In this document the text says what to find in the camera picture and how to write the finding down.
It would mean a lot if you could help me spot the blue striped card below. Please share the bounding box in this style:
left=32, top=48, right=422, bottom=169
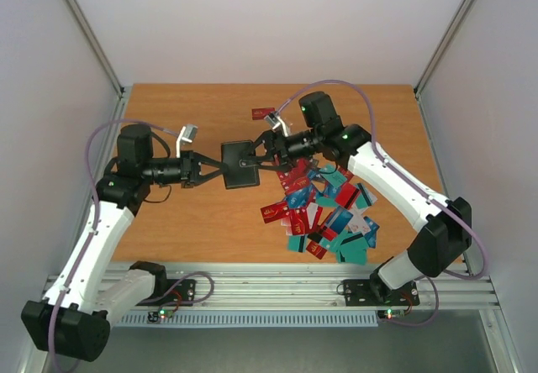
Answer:
left=321, top=207, right=353, bottom=234

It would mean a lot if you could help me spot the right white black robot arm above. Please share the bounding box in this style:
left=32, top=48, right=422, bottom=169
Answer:
left=238, top=92, right=472, bottom=303

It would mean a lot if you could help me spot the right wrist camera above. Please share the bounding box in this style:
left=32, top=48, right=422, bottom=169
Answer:
left=264, top=111, right=291, bottom=137

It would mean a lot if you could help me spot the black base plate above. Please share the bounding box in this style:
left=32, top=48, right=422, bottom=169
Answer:
left=138, top=278, right=197, bottom=307
left=337, top=279, right=420, bottom=307

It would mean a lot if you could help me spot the white card centre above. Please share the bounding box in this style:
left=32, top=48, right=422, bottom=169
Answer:
left=305, top=202, right=323, bottom=229

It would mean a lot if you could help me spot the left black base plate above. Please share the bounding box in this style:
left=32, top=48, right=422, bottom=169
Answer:
left=138, top=278, right=197, bottom=307

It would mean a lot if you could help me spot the red black stripe card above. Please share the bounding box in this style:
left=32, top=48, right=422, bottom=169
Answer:
left=335, top=182, right=361, bottom=209

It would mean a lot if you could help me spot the lone red card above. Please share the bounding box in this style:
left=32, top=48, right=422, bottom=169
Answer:
left=251, top=108, right=275, bottom=120

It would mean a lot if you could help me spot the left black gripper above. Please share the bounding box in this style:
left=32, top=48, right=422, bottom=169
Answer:
left=143, top=150, right=228, bottom=187

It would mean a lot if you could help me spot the teal card bottom right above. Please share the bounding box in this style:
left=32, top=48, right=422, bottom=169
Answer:
left=336, top=242, right=369, bottom=265

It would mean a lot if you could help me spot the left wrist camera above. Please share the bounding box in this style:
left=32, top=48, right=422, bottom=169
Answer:
left=176, top=123, right=198, bottom=159

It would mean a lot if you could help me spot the grey slotted cable duct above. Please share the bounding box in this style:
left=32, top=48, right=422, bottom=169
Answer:
left=116, top=310, right=378, bottom=329

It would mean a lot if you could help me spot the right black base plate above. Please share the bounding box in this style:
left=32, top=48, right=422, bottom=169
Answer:
left=337, top=279, right=420, bottom=307

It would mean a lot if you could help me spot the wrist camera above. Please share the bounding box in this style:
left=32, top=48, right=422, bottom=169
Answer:
left=176, top=123, right=198, bottom=159
left=264, top=111, right=291, bottom=137

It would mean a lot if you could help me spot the teal card upper pile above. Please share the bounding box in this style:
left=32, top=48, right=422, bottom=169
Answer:
left=318, top=164, right=348, bottom=188

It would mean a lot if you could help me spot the teal card bottom left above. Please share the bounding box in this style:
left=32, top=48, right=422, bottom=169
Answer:
left=287, top=235, right=307, bottom=253

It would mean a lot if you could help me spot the red card bottom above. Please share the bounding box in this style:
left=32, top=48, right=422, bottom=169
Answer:
left=306, top=241, right=327, bottom=260

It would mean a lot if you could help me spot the black leather card holder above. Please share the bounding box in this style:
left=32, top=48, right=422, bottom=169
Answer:
left=221, top=140, right=260, bottom=190

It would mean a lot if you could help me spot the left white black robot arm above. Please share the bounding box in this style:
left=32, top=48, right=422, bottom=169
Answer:
left=21, top=119, right=227, bottom=361

